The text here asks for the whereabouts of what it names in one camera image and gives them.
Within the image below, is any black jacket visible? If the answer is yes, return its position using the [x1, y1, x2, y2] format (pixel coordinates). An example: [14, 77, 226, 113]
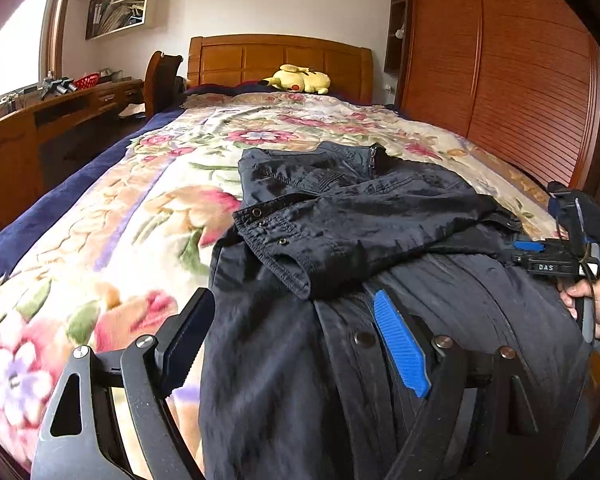
[197, 141, 593, 480]

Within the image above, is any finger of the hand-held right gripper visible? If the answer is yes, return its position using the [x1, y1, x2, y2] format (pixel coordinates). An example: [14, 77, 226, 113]
[546, 180, 600, 242]
[510, 239, 548, 263]

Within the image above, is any wooden slatted wardrobe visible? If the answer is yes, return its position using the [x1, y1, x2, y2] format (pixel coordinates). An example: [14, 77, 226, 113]
[384, 0, 600, 201]

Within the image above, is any floral blanket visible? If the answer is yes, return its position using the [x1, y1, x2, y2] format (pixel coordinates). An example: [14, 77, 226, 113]
[0, 91, 563, 461]

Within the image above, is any cream wall shelf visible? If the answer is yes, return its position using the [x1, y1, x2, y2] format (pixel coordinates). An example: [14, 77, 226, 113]
[80, 0, 161, 41]

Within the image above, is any wooden desk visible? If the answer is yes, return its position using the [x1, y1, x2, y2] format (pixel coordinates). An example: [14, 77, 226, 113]
[0, 77, 146, 251]

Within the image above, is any black device on desk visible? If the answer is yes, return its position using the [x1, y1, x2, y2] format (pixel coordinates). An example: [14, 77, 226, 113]
[40, 76, 78, 98]

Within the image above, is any red basket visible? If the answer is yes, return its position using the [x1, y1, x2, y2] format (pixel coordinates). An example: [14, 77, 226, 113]
[72, 72, 102, 92]

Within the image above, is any wooden framed window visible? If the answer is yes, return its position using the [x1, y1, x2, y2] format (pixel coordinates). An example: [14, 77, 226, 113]
[0, 0, 78, 106]

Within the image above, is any wooden headboard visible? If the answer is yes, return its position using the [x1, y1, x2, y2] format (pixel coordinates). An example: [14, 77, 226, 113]
[186, 34, 375, 106]

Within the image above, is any navy bed sheet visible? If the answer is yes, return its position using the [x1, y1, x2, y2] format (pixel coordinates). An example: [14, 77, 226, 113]
[0, 82, 396, 281]

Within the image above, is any yellow plush toy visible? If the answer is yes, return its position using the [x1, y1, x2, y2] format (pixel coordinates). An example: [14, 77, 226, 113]
[262, 63, 331, 95]

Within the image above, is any row of books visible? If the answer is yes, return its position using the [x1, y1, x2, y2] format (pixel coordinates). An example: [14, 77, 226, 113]
[86, 0, 146, 38]

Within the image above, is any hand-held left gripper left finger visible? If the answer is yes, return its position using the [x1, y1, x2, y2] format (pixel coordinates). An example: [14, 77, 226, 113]
[30, 287, 216, 480]

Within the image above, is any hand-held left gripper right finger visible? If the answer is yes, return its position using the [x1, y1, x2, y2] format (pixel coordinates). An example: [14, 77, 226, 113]
[372, 287, 588, 480]

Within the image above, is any wooden chair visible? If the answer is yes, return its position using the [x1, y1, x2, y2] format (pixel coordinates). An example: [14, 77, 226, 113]
[144, 50, 185, 118]

